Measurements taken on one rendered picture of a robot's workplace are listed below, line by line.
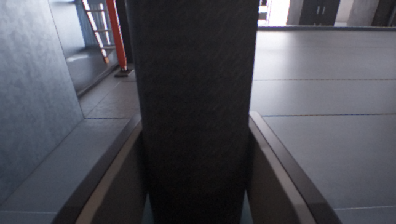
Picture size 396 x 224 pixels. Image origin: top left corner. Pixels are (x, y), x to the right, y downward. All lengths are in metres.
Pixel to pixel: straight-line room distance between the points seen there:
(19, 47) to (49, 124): 0.15
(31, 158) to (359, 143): 0.65
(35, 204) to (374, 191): 0.53
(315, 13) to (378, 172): 4.83
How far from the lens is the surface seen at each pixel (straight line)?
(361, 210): 0.32
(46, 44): 0.51
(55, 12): 3.58
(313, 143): 0.48
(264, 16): 9.36
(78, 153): 0.46
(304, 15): 5.07
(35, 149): 0.47
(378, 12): 5.99
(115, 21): 0.88
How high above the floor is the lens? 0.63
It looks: 28 degrees down
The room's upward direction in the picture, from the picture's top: 1 degrees counter-clockwise
